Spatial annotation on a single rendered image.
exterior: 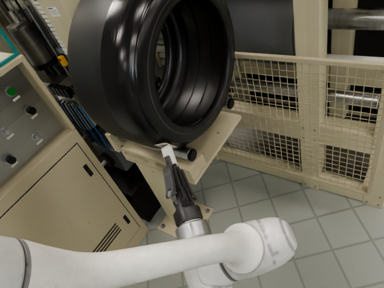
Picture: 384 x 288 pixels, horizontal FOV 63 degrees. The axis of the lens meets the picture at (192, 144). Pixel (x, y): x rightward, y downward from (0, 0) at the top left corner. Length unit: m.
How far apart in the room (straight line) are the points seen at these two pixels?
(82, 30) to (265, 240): 0.68
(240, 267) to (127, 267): 0.24
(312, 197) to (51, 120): 1.46
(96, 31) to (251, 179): 1.50
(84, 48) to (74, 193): 0.84
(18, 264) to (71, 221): 1.16
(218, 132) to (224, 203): 0.85
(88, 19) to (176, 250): 0.62
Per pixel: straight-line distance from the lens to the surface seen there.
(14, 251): 0.48
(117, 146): 1.28
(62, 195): 1.54
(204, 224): 0.83
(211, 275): 0.77
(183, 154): 1.07
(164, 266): 0.58
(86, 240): 1.74
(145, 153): 1.21
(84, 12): 0.94
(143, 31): 0.81
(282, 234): 0.70
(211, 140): 1.24
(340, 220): 1.93
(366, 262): 1.83
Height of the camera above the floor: 1.65
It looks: 43 degrees down
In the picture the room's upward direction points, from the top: 21 degrees counter-clockwise
